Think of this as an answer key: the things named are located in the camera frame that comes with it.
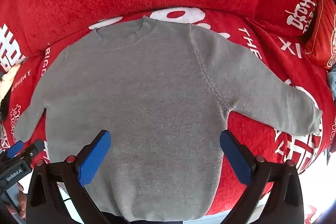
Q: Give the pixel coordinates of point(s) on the red cushion with gold piping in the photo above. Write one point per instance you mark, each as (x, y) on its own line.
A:
(323, 35)

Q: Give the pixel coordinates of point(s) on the cream cloth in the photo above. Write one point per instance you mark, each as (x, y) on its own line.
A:
(6, 79)

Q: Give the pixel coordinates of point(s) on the person's left hand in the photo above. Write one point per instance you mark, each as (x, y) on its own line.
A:
(21, 200)

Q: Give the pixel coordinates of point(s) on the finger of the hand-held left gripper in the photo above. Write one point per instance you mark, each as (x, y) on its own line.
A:
(35, 147)
(14, 148)

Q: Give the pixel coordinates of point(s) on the grey towel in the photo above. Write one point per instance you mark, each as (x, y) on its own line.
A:
(157, 95)

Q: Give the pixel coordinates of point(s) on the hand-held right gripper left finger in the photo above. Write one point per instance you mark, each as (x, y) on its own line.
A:
(95, 158)

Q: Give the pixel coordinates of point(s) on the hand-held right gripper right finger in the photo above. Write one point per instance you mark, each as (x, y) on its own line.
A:
(233, 158)

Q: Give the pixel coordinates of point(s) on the blue-grey cloth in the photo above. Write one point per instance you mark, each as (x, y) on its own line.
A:
(332, 82)

